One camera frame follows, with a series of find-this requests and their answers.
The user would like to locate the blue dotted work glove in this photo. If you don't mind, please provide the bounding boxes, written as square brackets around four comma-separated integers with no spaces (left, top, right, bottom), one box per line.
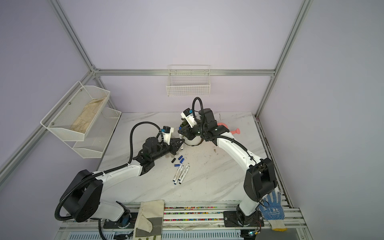
[260,190,287,232]

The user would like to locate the white two-tier mesh rack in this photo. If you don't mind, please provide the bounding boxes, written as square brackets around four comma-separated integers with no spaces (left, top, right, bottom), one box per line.
[41,82,122,159]

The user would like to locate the white marker pen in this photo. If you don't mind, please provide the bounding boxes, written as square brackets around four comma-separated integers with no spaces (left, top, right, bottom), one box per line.
[179,134,184,150]
[173,164,183,184]
[179,164,190,185]
[176,165,187,183]

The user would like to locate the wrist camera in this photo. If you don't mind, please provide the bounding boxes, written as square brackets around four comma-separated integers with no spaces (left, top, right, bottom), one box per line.
[181,108,197,128]
[161,126,174,145]

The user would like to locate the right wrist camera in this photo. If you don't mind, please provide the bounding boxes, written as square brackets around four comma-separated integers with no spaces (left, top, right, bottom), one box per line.
[181,108,197,128]

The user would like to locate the beige canvas glove front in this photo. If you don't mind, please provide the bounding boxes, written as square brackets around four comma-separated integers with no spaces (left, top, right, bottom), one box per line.
[133,200,165,240]

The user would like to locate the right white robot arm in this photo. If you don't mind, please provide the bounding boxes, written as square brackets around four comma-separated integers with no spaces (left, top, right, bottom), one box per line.
[178,108,278,227]

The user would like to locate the left black corrugated cable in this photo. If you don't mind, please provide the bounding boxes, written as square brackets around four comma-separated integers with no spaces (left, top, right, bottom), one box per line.
[54,121,164,240]

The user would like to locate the pink watering can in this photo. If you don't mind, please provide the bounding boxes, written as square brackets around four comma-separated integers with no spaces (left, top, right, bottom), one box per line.
[218,123,241,135]

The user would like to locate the green potted plant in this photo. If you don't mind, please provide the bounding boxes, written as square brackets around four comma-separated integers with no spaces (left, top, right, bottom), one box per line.
[180,120,203,147]

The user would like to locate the black corrugated cable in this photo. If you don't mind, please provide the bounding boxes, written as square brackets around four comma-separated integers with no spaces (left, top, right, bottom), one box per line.
[54,121,164,240]
[191,96,208,140]

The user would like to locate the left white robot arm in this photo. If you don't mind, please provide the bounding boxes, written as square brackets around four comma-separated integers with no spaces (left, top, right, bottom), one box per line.
[54,137,185,228]

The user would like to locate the aluminium frame rails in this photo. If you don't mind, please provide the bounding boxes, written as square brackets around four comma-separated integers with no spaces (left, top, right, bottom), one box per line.
[0,0,314,240]

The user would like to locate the white wire wall basket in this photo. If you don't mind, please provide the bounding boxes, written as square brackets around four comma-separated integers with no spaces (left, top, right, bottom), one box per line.
[166,65,211,97]

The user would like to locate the beige glove in rack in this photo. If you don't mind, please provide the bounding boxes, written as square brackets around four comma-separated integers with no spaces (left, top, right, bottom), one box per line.
[70,97,106,134]

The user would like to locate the right black corrugated cable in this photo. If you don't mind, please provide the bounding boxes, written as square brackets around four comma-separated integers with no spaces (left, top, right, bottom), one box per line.
[191,96,208,140]

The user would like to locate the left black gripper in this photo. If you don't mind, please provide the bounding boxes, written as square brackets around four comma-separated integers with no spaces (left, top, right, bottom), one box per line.
[151,136,184,161]

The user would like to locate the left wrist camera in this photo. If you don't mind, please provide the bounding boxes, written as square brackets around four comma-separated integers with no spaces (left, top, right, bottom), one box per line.
[161,126,174,145]

